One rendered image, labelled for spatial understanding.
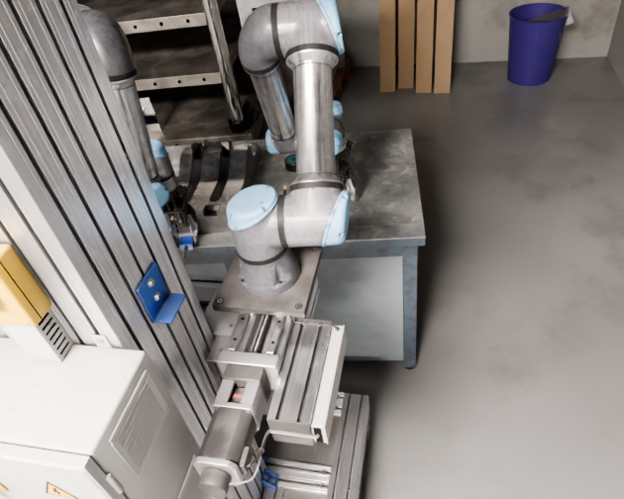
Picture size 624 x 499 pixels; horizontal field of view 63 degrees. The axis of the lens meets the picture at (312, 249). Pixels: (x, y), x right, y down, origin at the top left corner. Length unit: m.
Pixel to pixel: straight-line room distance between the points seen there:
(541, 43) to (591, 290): 2.18
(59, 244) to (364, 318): 1.42
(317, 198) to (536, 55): 3.46
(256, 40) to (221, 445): 0.84
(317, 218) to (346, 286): 0.86
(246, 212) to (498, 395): 1.49
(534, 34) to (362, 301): 2.85
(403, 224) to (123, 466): 1.14
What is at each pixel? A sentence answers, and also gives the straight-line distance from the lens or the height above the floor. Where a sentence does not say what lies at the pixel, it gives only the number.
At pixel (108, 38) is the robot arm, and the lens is 1.29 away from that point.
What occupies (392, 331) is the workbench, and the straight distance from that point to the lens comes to 2.07.
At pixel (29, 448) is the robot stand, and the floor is 1.23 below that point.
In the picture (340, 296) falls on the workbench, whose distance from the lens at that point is 1.92.
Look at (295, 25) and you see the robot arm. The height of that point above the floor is 1.53.
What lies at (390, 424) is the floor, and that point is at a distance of 2.15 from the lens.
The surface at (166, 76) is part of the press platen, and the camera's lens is 2.47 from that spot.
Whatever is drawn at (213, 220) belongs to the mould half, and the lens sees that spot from 1.76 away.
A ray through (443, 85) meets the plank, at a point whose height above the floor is 0.06.
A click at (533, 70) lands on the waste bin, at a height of 0.13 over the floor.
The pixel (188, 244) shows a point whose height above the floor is 0.84.
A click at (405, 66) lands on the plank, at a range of 4.42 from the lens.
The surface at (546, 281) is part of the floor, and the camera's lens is 2.71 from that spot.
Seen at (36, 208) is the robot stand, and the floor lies 1.53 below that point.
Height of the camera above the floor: 1.88
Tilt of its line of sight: 41 degrees down
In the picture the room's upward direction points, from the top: 10 degrees counter-clockwise
